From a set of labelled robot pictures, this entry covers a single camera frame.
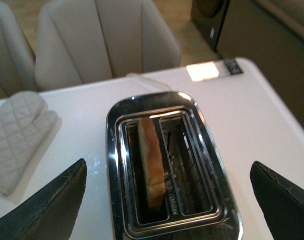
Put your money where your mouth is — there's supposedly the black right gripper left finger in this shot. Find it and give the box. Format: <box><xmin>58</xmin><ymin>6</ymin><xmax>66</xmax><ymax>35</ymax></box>
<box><xmin>0</xmin><ymin>159</ymin><xmax>87</xmax><ymax>240</ymax></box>

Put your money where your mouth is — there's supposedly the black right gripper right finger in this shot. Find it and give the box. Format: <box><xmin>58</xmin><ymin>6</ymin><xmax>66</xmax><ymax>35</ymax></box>
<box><xmin>250</xmin><ymin>161</ymin><xmax>304</xmax><ymax>240</ymax></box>

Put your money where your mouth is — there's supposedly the slice of toast bread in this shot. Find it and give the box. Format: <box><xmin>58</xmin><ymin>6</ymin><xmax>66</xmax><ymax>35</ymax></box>
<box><xmin>138</xmin><ymin>117</ymin><xmax>166</xmax><ymax>211</ymax></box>

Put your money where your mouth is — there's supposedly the white chrome toaster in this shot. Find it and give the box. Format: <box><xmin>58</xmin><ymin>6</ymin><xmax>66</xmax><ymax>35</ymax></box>
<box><xmin>106</xmin><ymin>91</ymin><xmax>243</xmax><ymax>240</ymax></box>

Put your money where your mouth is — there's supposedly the grey quilted oven mitt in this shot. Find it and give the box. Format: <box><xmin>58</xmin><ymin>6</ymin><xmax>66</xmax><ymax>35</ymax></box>
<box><xmin>0</xmin><ymin>91</ymin><xmax>57</xmax><ymax>196</ymax></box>

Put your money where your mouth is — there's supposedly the beige chair left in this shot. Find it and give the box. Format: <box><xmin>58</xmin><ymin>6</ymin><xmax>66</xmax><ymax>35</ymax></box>
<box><xmin>0</xmin><ymin>1</ymin><xmax>38</xmax><ymax>99</ymax></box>

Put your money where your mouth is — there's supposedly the beige chair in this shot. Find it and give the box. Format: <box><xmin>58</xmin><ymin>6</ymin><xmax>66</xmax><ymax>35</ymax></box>
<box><xmin>35</xmin><ymin>0</ymin><xmax>181</xmax><ymax>91</ymax></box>
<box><xmin>0</xmin><ymin>1</ymin><xmax>38</xmax><ymax>99</ymax></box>

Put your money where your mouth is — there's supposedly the beige chair right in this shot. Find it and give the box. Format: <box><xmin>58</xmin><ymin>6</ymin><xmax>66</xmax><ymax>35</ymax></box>
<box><xmin>35</xmin><ymin>0</ymin><xmax>181</xmax><ymax>91</ymax></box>

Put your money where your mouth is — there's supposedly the dark appliance in background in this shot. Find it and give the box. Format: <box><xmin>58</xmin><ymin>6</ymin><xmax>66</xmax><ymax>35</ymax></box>
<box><xmin>191</xmin><ymin>0</ymin><xmax>230</xmax><ymax>51</ymax></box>

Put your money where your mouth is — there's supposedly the white toaster power cable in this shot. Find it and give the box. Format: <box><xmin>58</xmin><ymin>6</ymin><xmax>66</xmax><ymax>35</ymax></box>
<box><xmin>125</xmin><ymin>72</ymin><xmax>173</xmax><ymax>92</ymax></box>

